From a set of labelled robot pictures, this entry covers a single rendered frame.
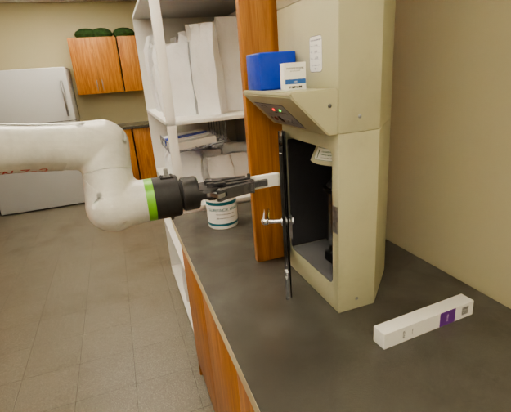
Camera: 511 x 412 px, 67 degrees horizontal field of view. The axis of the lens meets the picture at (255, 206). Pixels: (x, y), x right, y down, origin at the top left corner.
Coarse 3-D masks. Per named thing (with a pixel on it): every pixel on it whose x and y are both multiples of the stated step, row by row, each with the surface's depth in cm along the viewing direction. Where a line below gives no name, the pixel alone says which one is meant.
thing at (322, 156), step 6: (318, 150) 102; (324, 150) 100; (312, 156) 105; (318, 156) 101; (324, 156) 100; (330, 156) 98; (312, 162) 104; (318, 162) 101; (324, 162) 99; (330, 162) 98
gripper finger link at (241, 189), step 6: (228, 186) 85; (234, 186) 85; (240, 186) 86; (246, 186) 86; (222, 192) 83; (228, 192) 84; (234, 192) 85; (240, 192) 86; (246, 192) 87; (252, 192) 88; (222, 198) 83; (228, 198) 84
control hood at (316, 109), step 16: (256, 96) 100; (272, 96) 89; (288, 96) 82; (304, 96) 81; (320, 96) 82; (336, 96) 84; (304, 112) 83; (320, 112) 84; (336, 112) 85; (304, 128) 95; (320, 128) 85; (336, 128) 86
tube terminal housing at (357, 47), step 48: (336, 0) 78; (384, 0) 82; (288, 48) 103; (336, 48) 82; (384, 48) 87; (384, 96) 93; (336, 144) 88; (384, 144) 99; (288, 192) 120; (336, 192) 92; (384, 192) 107; (336, 240) 96; (384, 240) 117; (336, 288) 100
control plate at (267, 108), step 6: (258, 102) 104; (264, 108) 105; (270, 108) 101; (276, 108) 96; (282, 108) 92; (270, 114) 108; (276, 114) 102; (282, 114) 98; (288, 114) 94; (276, 120) 108; (294, 120) 94; (294, 126) 100; (300, 126) 95
